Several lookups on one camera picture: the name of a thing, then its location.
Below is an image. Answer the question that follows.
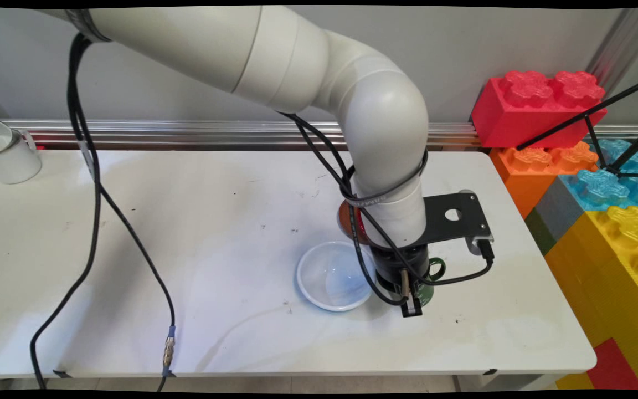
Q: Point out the red mug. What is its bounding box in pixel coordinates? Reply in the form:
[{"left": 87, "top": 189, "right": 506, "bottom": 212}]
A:
[{"left": 349, "top": 206, "right": 365, "bottom": 244}]

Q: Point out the large yellow toy block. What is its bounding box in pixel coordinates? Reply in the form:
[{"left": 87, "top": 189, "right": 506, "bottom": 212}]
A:
[{"left": 546, "top": 206, "right": 638, "bottom": 390}]

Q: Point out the black cable with metal connector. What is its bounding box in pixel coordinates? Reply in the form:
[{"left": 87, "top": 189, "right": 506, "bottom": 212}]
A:
[{"left": 67, "top": 33, "right": 177, "bottom": 392}]

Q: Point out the aluminium rail along wall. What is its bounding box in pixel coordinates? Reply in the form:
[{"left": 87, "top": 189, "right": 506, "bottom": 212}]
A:
[{"left": 0, "top": 118, "right": 638, "bottom": 151}]

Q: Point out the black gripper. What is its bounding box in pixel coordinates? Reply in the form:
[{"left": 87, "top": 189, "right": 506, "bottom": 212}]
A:
[{"left": 371, "top": 243, "right": 430, "bottom": 318}]

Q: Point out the white bowl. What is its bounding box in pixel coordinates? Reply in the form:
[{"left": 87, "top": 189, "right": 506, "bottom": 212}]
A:
[{"left": 296, "top": 241, "right": 378, "bottom": 312}]

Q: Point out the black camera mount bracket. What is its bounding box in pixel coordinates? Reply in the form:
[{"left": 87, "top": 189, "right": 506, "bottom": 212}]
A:
[{"left": 424, "top": 191, "right": 494, "bottom": 245}]

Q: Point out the brown wooden mug tree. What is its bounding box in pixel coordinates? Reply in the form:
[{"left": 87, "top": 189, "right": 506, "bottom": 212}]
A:
[{"left": 337, "top": 199, "right": 365, "bottom": 245}]

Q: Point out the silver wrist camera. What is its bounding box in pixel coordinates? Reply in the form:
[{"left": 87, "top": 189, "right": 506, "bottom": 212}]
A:
[{"left": 466, "top": 236, "right": 496, "bottom": 257}]

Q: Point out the large orange toy block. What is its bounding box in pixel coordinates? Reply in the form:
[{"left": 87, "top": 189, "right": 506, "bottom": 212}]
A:
[{"left": 490, "top": 141, "right": 599, "bottom": 219}]

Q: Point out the large green toy block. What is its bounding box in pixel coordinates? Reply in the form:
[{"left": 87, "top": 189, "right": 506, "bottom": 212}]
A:
[{"left": 525, "top": 208, "right": 558, "bottom": 255}]

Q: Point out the flat red toy block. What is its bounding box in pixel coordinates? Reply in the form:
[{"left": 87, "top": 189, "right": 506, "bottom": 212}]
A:
[{"left": 588, "top": 338, "right": 638, "bottom": 391}]

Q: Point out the large grey toy block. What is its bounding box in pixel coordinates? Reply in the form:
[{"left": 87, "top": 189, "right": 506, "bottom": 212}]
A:
[{"left": 535, "top": 177, "right": 591, "bottom": 244}]

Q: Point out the black camera cable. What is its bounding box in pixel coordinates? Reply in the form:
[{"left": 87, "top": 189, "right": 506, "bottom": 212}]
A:
[{"left": 30, "top": 33, "right": 497, "bottom": 390}]

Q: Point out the aluminium upright profile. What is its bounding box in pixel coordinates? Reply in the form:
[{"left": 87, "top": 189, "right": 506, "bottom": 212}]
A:
[{"left": 585, "top": 8, "right": 638, "bottom": 84}]

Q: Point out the green mug with white print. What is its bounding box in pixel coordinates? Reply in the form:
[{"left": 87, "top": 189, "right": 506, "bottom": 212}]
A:
[{"left": 412, "top": 258, "right": 447, "bottom": 306}]

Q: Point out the large blue toy block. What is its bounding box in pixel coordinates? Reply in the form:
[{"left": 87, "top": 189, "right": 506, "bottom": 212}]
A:
[{"left": 560, "top": 139, "right": 638, "bottom": 212}]

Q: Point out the large red toy block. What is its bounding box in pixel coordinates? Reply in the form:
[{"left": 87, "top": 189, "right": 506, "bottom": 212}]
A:
[{"left": 471, "top": 70, "right": 609, "bottom": 149}]

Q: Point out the black tripod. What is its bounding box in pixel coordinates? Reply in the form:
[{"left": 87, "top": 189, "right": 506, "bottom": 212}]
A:
[{"left": 516, "top": 75, "right": 638, "bottom": 179}]

